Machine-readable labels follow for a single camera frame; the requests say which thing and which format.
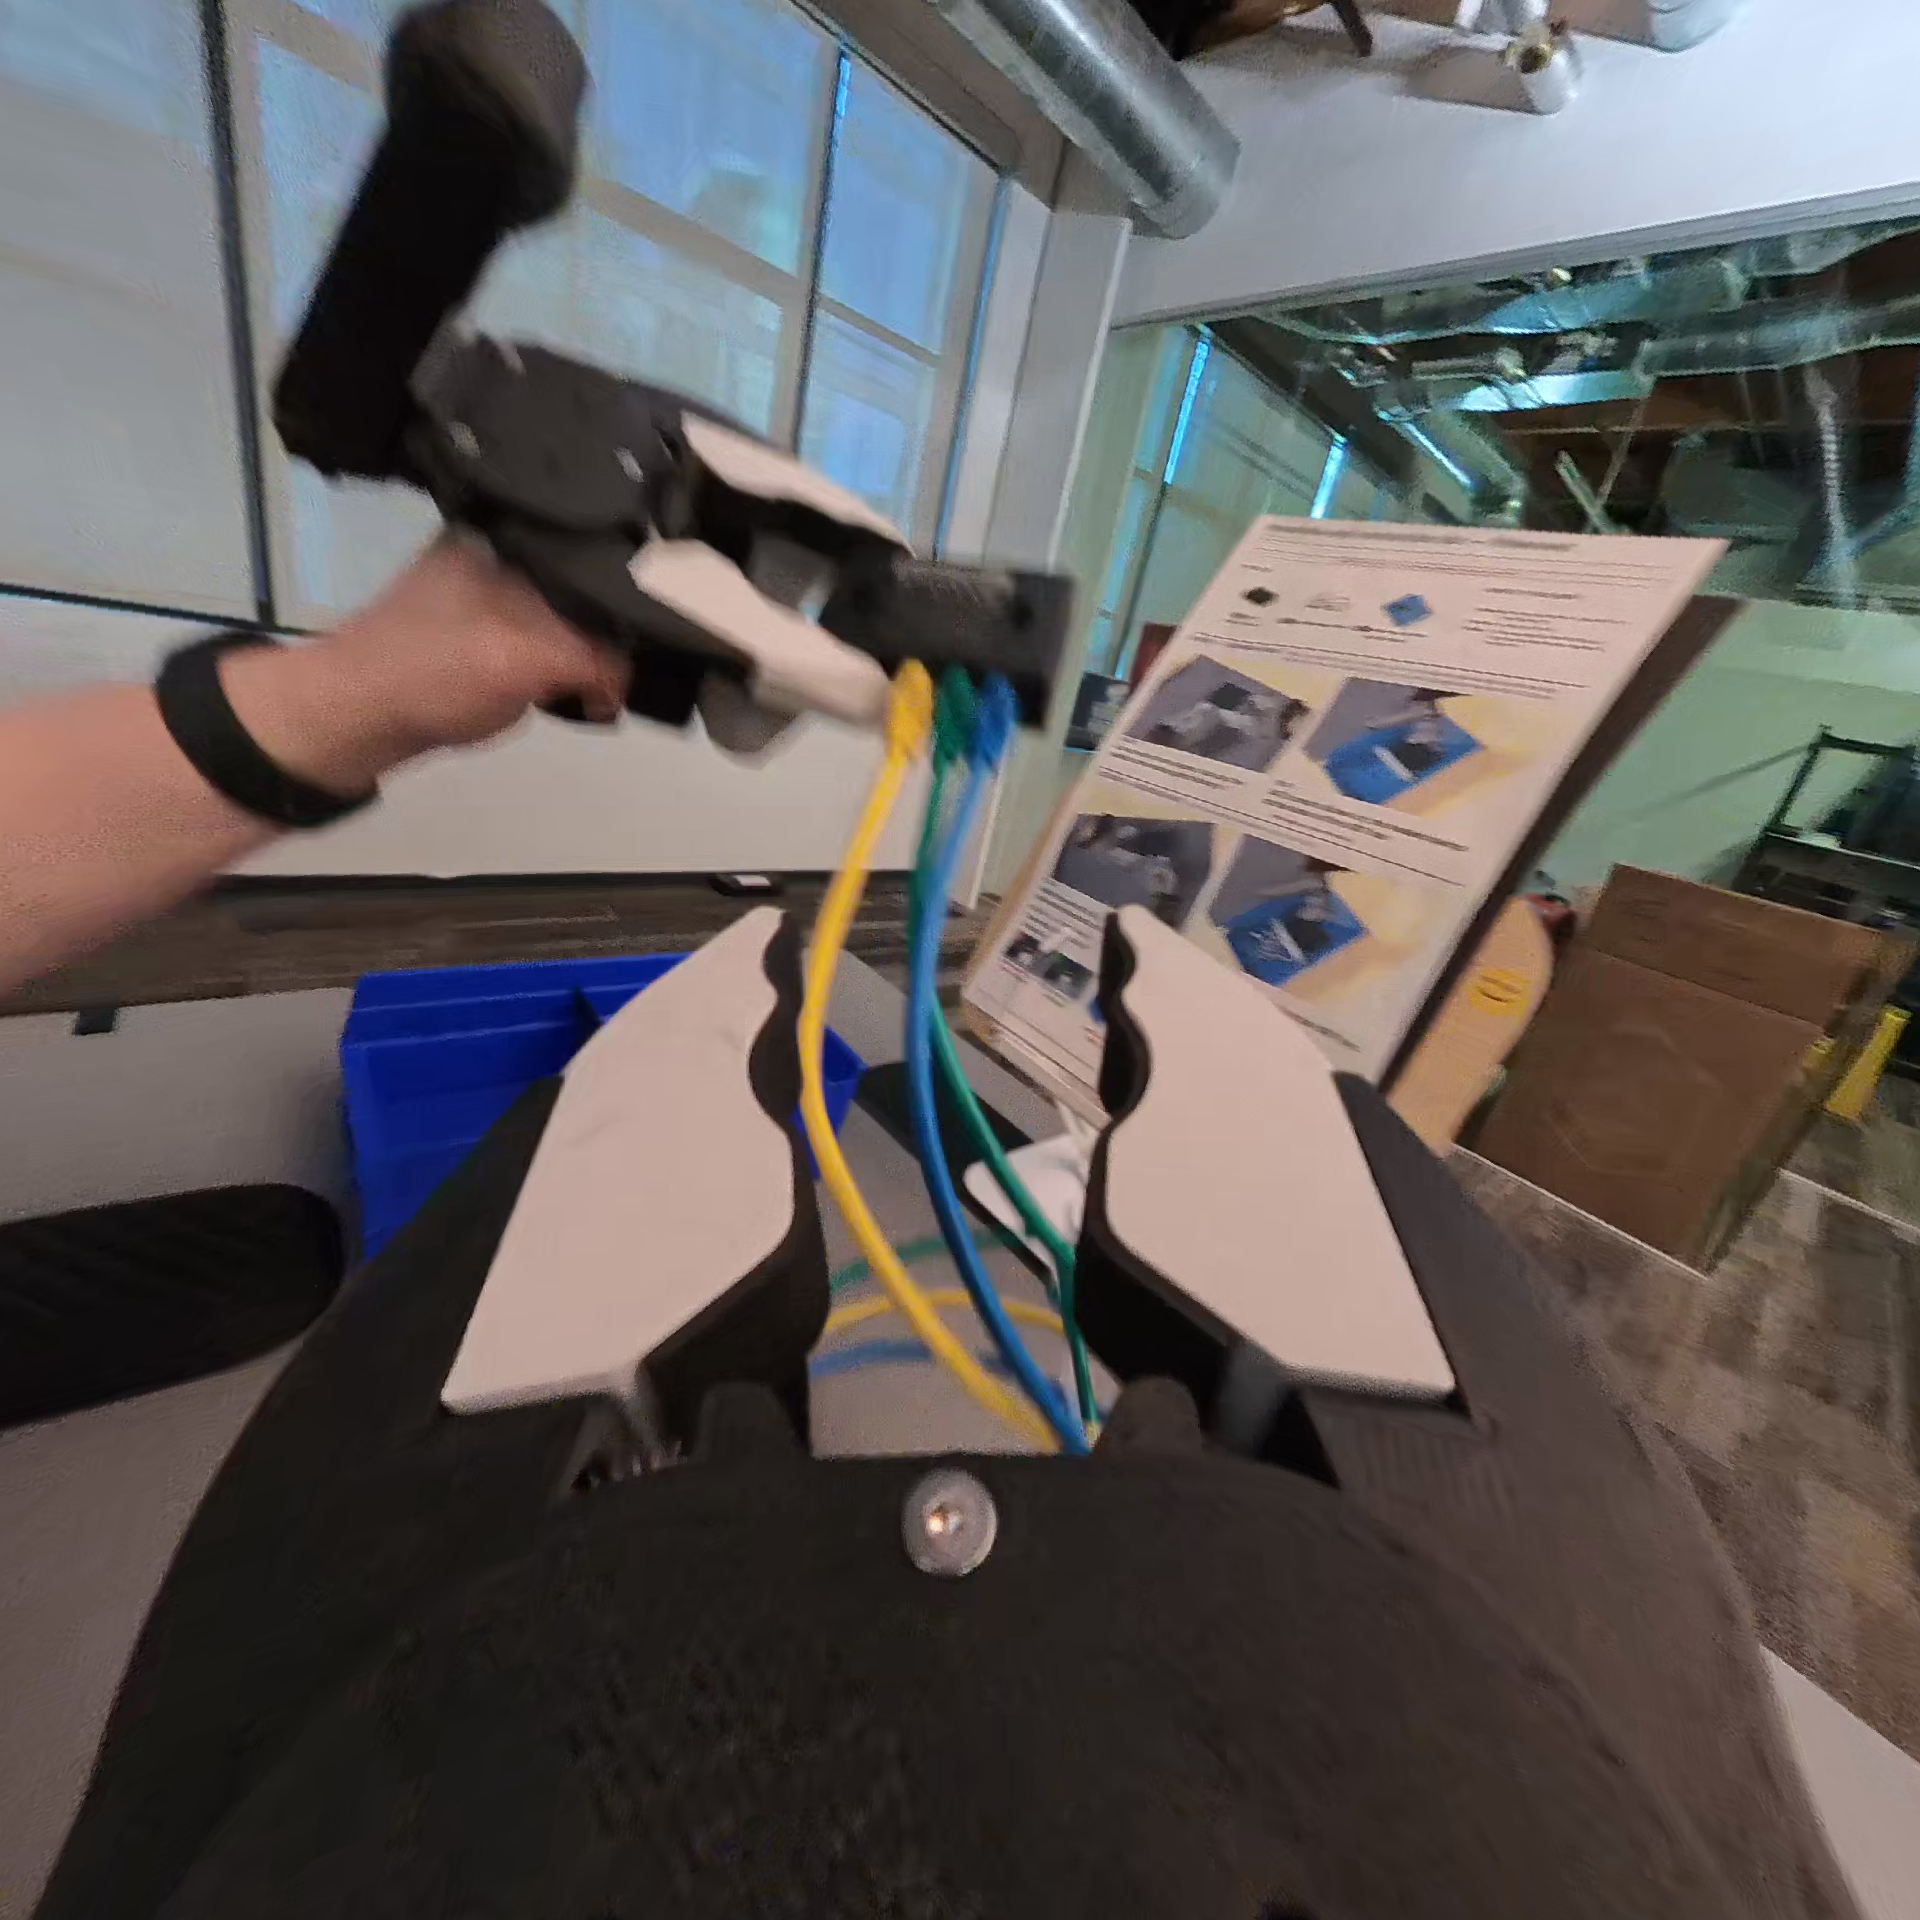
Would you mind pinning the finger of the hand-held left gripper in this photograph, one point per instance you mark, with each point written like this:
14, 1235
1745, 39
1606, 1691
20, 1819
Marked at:
721, 600
780, 474

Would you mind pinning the silver round duct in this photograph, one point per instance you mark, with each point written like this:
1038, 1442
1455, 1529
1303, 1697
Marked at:
1110, 105

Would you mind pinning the white rounded plate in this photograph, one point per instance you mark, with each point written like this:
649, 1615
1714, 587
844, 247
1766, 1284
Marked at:
1049, 1162

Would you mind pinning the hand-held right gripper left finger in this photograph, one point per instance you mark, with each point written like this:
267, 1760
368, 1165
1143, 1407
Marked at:
630, 1201

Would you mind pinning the large gridded window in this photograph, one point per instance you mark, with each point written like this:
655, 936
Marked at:
884, 194

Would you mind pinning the printed instruction poster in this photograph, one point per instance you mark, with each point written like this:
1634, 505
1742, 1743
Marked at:
1424, 674

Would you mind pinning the person's left hand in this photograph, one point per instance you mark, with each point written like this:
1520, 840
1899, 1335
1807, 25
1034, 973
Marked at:
434, 660

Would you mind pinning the brown cardboard box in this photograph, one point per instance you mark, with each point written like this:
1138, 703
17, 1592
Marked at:
1634, 1125
1723, 930

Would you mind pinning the blue plastic bin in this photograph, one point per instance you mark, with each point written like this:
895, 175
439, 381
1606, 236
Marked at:
434, 1079

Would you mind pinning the black wristband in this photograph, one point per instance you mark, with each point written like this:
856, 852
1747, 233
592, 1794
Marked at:
224, 733

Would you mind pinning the wooden poster stand board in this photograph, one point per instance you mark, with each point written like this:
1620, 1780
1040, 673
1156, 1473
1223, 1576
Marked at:
1478, 1049

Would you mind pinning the black network switch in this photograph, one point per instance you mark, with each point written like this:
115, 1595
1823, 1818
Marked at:
975, 616

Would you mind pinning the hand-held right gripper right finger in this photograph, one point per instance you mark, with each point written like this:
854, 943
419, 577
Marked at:
1260, 1201

